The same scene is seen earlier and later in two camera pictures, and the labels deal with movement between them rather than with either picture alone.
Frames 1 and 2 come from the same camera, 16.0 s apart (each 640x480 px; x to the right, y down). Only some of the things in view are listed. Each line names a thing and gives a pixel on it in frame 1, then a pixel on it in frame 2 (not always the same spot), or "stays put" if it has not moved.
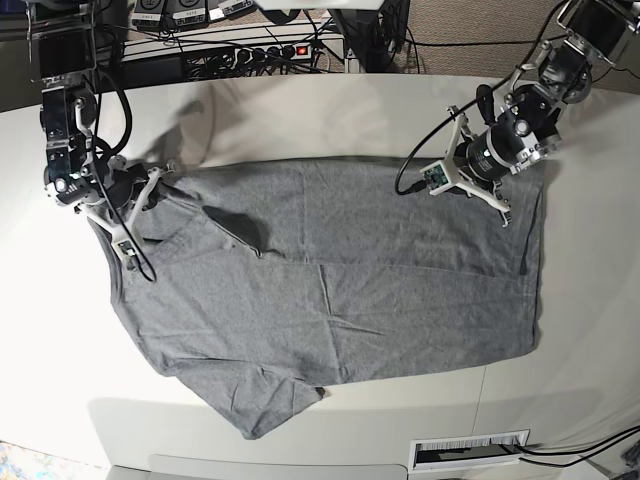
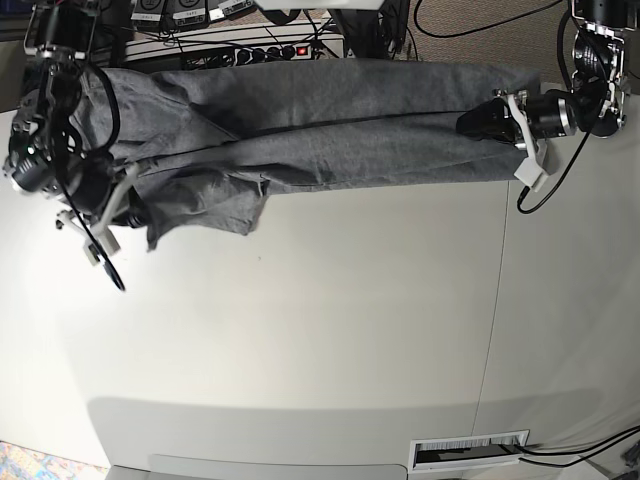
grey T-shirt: (262, 280) -> (209, 139)
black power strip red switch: (251, 55) stays put
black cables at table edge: (608, 441) stays put
